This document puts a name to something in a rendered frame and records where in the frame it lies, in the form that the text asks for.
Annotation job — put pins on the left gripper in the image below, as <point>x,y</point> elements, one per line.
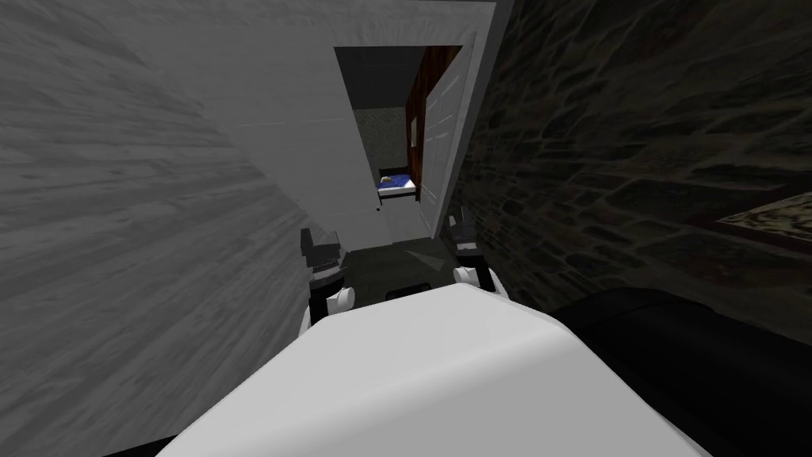
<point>325,261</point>

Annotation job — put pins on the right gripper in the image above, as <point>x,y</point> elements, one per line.
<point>468,239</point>

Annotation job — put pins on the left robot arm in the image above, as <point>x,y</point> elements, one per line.
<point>339,301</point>

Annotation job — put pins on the blue bed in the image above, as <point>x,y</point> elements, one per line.
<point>398,185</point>

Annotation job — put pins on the white panelled door leaf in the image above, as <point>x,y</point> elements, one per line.
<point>444,139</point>

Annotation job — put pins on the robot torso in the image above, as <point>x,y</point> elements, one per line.
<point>412,374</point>

